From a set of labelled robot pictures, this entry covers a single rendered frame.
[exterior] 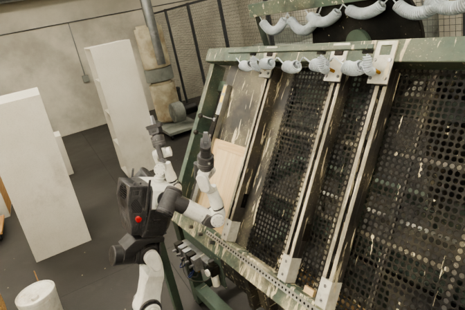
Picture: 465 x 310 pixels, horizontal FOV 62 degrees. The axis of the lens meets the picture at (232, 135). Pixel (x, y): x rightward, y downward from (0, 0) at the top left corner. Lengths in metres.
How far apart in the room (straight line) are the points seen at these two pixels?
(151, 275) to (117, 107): 3.98
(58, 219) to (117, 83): 2.26
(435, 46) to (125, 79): 4.94
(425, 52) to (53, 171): 3.83
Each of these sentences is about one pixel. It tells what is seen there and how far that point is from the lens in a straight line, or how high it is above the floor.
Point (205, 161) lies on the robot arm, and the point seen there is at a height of 1.49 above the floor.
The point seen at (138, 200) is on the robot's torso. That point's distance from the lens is 2.20.
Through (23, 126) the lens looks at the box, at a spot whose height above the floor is 1.47.
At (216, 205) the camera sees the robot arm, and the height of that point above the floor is 1.22.
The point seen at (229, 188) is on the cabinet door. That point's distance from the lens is 2.51.
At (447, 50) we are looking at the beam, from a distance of 1.69.
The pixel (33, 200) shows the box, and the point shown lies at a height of 0.70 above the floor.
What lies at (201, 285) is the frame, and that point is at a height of 0.18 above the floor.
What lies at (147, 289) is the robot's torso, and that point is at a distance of 2.51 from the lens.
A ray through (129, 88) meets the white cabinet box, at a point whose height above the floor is 1.35.
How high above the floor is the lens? 2.21
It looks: 18 degrees down
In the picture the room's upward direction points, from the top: 12 degrees counter-clockwise
